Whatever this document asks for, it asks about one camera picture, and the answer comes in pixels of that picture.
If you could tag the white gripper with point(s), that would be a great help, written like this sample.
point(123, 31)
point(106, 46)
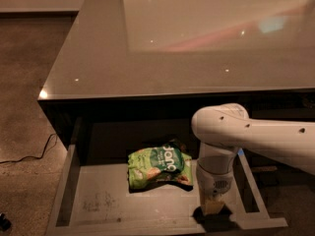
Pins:
point(214, 182)

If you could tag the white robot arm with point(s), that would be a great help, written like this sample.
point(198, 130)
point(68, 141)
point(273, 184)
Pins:
point(225, 129)

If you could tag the green snack bag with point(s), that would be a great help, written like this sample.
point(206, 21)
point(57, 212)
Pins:
point(165, 164)

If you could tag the grey drawer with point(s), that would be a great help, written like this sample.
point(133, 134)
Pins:
point(94, 199)

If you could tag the dark cabinet with glossy top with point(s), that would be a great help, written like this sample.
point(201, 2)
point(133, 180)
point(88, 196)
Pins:
point(131, 73)

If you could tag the black plug on floor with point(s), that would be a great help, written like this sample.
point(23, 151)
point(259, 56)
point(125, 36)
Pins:
point(5, 223)

